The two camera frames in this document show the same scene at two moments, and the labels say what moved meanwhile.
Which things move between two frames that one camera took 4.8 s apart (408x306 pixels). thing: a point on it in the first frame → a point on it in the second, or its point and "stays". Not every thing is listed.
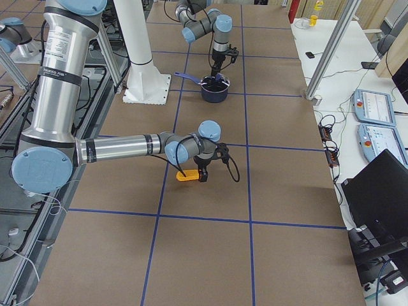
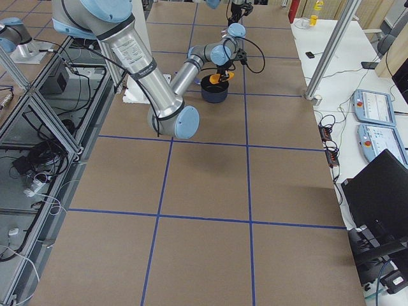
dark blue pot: x=213 y=89 stays
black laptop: x=377 y=196 stays
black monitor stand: x=371 y=259 stays
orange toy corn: x=190 y=174 → x=215 y=79
